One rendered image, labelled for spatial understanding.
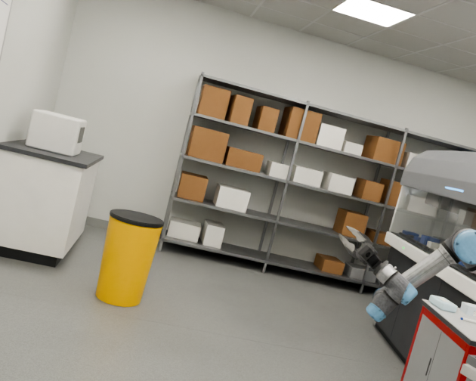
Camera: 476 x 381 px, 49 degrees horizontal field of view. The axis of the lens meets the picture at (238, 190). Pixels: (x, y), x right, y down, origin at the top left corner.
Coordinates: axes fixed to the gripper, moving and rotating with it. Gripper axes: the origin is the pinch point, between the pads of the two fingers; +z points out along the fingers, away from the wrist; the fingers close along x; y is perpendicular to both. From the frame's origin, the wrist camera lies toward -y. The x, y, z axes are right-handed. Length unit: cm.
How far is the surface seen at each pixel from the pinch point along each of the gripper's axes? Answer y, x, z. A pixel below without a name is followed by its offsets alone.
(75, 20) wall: 219, -39, 424
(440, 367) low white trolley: 91, -12, -65
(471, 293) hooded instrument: 145, 32, -50
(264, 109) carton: 308, 42, 224
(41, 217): 131, -159, 205
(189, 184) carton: 301, -75, 221
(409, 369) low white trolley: 124, -26, -57
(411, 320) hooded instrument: 236, -5, -37
